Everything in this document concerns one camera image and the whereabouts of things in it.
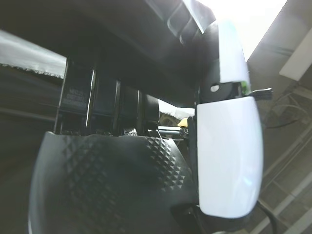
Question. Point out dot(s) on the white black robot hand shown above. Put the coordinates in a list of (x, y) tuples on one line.
[(109, 185)]

